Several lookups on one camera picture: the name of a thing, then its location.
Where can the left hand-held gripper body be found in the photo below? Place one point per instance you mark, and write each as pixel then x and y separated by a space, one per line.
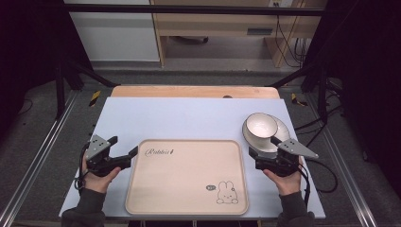
pixel 98 148

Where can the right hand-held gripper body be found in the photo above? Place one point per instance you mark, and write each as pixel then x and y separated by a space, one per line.
pixel 285 160

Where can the person's right hand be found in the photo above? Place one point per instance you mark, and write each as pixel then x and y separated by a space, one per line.
pixel 287 184

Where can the person's left hand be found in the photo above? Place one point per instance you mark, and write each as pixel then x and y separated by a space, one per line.
pixel 98 183

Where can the white bowl with dark rim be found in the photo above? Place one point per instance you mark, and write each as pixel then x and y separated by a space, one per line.
pixel 261 125

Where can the yellow black tape strip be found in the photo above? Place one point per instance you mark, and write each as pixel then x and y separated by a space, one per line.
pixel 94 98
pixel 295 99

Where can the light blue table mat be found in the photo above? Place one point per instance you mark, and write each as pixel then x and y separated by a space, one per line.
pixel 176 118

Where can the beige tray with rabbit print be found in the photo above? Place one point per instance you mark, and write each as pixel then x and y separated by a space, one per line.
pixel 186 179

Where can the black metal stand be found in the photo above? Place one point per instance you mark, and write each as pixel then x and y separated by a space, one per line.
pixel 60 91
pixel 321 94

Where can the white cabinet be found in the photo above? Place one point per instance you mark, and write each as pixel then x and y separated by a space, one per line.
pixel 116 34

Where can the dark curtain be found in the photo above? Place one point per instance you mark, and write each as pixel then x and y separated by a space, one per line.
pixel 369 69
pixel 28 47

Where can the wooden desk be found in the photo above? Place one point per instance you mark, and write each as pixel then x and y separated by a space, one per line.
pixel 217 22

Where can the aluminium floor rail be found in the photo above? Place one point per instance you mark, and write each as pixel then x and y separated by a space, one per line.
pixel 41 148
pixel 343 164

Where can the wall socket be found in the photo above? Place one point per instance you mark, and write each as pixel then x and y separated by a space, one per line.
pixel 280 3

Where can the black horizontal frame bar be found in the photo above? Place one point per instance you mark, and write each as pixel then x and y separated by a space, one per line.
pixel 189 8

